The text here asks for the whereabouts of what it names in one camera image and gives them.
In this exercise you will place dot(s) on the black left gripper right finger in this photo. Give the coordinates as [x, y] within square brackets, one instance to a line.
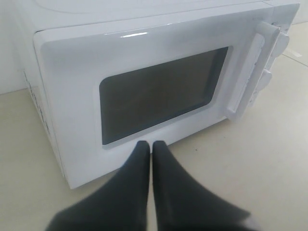
[183, 204]

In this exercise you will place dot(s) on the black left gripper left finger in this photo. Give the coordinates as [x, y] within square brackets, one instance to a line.
[119, 205]

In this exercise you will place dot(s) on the white microwave door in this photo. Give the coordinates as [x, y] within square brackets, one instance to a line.
[134, 96]

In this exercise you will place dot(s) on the white Midea microwave oven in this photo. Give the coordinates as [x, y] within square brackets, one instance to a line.
[120, 84]

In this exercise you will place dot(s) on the white lower timer knob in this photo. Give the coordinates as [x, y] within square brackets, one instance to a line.
[264, 80]

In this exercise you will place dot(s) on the white upper power knob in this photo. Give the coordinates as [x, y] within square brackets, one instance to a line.
[281, 44]

